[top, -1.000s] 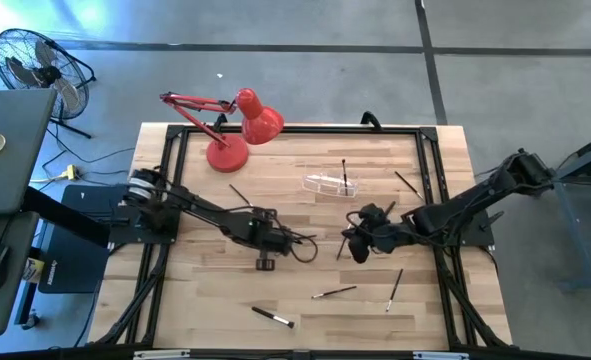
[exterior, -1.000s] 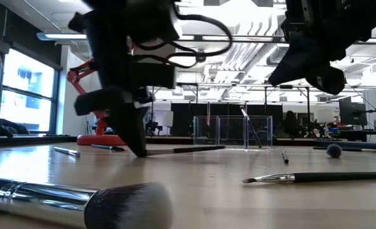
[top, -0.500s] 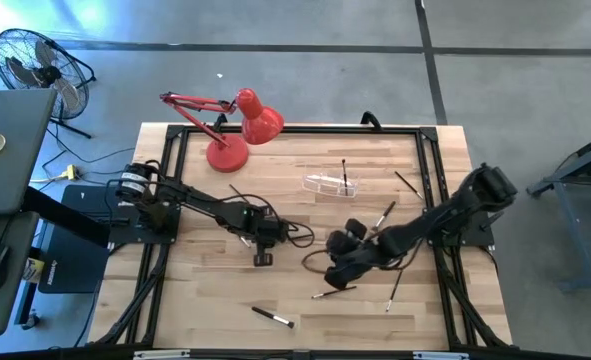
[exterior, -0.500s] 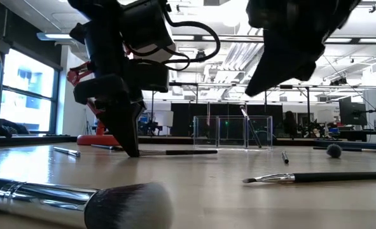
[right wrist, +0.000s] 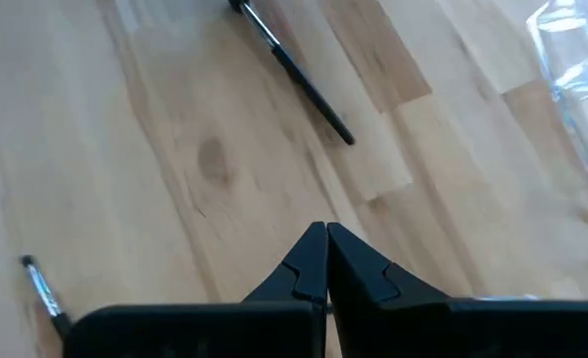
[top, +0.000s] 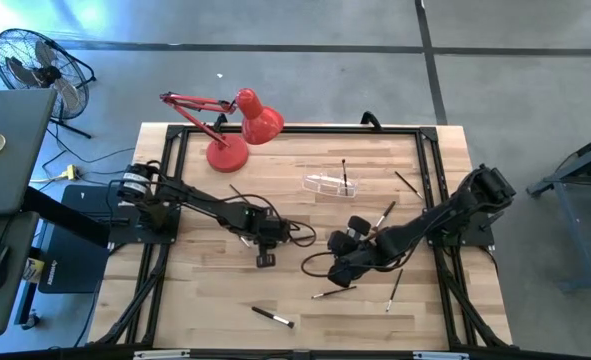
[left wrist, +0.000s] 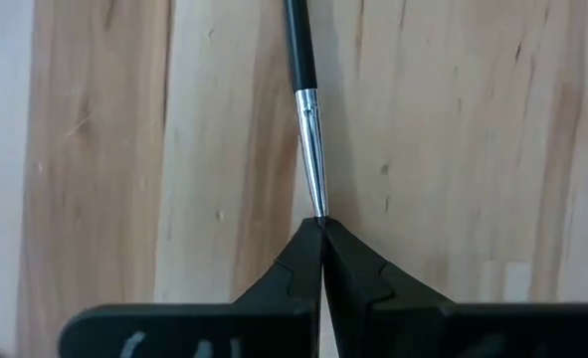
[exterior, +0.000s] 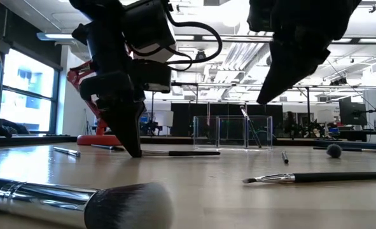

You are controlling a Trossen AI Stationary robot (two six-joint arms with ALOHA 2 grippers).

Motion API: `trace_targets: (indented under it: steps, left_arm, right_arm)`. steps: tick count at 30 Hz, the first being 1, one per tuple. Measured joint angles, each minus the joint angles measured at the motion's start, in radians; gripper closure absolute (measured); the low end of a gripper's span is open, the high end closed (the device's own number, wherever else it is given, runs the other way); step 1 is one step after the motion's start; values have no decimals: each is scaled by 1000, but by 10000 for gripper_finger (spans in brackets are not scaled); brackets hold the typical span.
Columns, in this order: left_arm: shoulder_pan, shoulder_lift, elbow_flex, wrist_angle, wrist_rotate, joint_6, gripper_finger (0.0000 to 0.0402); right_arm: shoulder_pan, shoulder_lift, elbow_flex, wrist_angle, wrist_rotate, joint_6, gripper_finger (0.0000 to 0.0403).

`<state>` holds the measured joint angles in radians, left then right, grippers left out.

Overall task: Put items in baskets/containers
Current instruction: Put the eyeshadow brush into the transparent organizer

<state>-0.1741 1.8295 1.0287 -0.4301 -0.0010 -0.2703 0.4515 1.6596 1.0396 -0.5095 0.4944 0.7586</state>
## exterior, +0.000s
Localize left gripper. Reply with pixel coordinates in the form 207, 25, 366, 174
72, 15, 146, 158

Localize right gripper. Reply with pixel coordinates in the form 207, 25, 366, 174
247, 0, 363, 105

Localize black silver makeup brush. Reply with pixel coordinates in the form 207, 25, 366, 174
90, 144, 126, 152
239, 105, 263, 149
141, 149, 221, 157
53, 146, 81, 158

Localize fluffy-head makeup brush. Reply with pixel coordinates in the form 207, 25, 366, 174
326, 143, 343, 159

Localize angled-tip black makeup brush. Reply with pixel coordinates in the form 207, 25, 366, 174
242, 171, 376, 184

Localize large flat-top makeup brush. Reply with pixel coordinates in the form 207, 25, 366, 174
0, 176, 175, 229

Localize black monitor on arm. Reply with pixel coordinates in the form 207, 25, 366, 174
339, 96, 368, 127

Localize red desk lamp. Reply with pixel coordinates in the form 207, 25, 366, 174
66, 59, 125, 146

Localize black pipe rack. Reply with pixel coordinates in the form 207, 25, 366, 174
149, 81, 376, 137

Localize white board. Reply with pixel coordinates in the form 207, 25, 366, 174
154, 110, 174, 128

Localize white ceiling pipes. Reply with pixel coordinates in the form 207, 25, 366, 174
203, 41, 273, 99

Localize clear acrylic organizer container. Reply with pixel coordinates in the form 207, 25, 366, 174
193, 114, 274, 150

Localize long ceiling light fixture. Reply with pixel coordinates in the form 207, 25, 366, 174
36, 31, 376, 45

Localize dark office desk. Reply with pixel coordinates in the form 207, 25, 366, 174
329, 128, 376, 143

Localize large office window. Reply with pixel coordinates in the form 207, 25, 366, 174
0, 47, 61, 136

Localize black partition wall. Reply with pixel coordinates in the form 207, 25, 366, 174
171, 102, 284, 138

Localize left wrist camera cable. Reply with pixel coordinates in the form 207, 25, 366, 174
162, 0, 223, 73

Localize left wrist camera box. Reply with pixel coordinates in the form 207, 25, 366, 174
123, 0, 177, 94

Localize black aluminium table frame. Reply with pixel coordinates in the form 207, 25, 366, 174
0, 135, 376, 153

